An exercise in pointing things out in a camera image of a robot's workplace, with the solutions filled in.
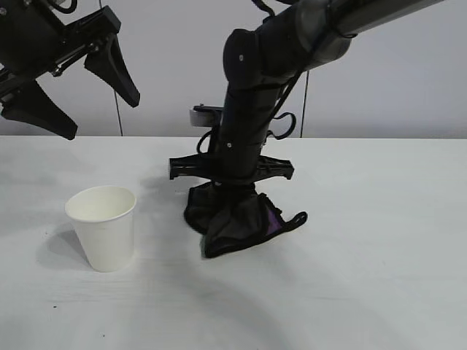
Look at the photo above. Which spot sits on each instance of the dark grey microfibre cloth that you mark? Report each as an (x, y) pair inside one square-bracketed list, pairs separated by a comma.
[(233, 226)]

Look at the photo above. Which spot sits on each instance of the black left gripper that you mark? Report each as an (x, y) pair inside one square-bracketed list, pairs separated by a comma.
[(29, 36)]

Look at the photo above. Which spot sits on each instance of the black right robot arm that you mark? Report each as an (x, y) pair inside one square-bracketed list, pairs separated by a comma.
[(277, 40)]

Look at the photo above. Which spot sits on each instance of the white paper cup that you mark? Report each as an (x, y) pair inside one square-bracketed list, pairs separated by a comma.
[(106, 237)]

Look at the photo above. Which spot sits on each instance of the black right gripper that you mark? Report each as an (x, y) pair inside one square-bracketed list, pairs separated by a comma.
[(237, 162)]

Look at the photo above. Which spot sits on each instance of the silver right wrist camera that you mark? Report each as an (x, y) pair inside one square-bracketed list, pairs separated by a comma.
[(200, 116)]

